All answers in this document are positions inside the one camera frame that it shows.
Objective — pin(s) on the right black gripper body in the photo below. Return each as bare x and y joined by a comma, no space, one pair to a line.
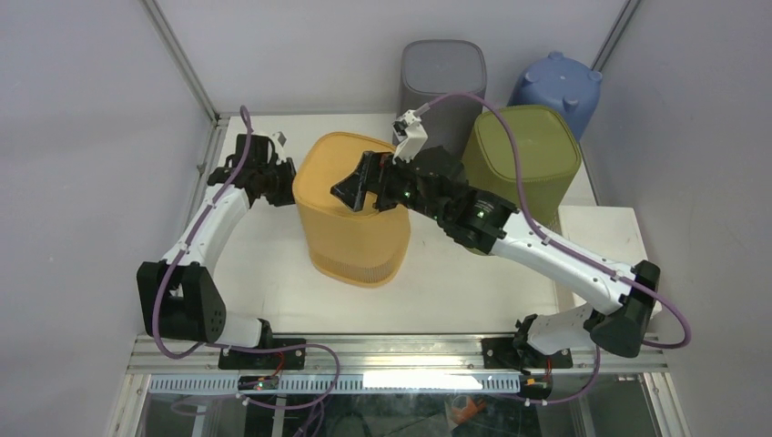
403,188

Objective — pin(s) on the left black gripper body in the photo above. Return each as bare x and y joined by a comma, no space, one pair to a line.
279,182

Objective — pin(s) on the yellow mesh waste bin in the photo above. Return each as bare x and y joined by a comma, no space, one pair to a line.
364,248

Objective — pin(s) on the grey mesh waste bin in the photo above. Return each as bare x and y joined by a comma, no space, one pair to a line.
435,67

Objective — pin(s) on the green mesh waste bin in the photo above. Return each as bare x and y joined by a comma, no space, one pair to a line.
548,154

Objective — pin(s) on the blue plastic bucket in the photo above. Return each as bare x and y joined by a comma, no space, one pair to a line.
565,85

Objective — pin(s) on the white perforated plastic basket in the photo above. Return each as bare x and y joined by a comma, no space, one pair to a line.
608,231

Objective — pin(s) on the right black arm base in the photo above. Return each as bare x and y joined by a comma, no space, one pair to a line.
512,352

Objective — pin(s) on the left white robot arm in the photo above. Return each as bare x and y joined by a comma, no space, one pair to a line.
179,297

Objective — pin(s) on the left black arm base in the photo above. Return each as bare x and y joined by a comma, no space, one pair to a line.
283,354

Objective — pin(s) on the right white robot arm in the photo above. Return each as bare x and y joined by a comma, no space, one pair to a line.
615,314

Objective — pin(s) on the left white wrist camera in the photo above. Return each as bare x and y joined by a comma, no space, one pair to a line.
277,142

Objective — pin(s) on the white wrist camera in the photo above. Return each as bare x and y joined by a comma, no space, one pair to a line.
277,142
410,133

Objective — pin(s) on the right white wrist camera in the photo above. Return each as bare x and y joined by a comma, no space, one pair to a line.
410,133

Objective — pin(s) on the aluminium mounting rail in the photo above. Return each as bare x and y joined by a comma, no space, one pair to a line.
388,352

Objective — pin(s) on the white slotted cable duct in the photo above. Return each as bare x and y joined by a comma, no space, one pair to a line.
381,382

